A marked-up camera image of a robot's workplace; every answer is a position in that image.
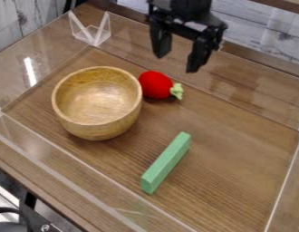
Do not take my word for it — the red plush strawberry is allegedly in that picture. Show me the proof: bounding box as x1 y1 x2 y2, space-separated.
137 71 184 100

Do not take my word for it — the clear acrylic tray wall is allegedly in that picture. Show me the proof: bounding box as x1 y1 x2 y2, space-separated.
0 109 196 232

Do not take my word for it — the green rectangular block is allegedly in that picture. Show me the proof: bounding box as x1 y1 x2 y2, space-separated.
140 131 191 195

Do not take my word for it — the wooden bowl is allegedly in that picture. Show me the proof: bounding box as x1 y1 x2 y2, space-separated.
52 66 143 140

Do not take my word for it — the black table leg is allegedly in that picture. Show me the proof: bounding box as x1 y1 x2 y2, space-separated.
24 192 37 209

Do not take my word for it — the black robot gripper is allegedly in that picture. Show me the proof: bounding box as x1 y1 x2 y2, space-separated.
148 0 228 73

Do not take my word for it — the black metal base plate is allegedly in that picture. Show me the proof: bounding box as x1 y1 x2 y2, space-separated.
20 205 61 232

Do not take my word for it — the black cable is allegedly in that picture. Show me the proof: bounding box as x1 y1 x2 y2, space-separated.
0 207 29 232

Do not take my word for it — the clear acrylic corner bracket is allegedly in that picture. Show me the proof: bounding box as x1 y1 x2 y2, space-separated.
68 12 111 47

